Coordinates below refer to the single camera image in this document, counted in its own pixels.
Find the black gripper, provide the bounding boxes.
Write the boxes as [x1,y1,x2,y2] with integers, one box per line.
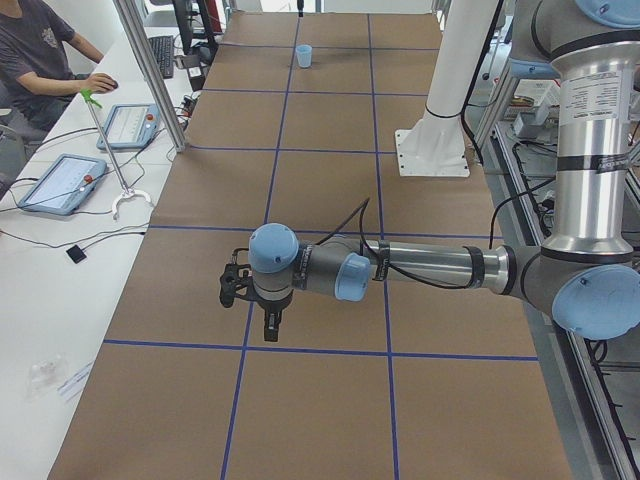
[256,290,293,342]

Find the light blue plastic cup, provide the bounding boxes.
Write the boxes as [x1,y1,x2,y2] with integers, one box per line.
[295,44,313,69]

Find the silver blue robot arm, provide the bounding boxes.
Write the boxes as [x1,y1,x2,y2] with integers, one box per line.
[245,1,639,341]

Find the person's hand on mouse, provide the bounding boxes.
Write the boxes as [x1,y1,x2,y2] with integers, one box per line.
[84,73,118,93]

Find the silver reacher grabber tool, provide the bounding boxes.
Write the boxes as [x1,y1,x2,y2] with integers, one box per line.
[80,89,154,220]

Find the small black square device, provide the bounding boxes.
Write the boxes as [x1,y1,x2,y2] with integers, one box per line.
[66,245,87,264]

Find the clear plastic bag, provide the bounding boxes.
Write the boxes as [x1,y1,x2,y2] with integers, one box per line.
[26,354,68,400]

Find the far blue teach pendant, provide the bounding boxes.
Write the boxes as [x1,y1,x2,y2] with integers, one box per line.
[103,104,160,150]

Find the blue teach pendant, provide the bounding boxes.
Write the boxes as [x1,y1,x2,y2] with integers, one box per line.
[18,154,107,216]
[103,104,160,150]

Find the near blue teach pendant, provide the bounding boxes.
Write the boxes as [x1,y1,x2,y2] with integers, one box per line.
[18,154,107,216]

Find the black keyboard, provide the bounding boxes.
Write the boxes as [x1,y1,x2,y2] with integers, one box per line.
[148,35,174,79]

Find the seated person dark shirt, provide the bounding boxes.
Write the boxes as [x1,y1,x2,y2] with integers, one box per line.
[1,0,103,131]

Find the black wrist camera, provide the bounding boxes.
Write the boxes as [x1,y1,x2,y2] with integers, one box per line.
[219,248,257,308]

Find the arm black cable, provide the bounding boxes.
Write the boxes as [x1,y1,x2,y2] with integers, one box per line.
[312,197,544,291]

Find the white pedestal column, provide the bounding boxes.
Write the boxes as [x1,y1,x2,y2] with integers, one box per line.
[395,0,502,178]

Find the aluminium frame post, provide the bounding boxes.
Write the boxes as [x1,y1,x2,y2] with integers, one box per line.
[113,0,186,153]

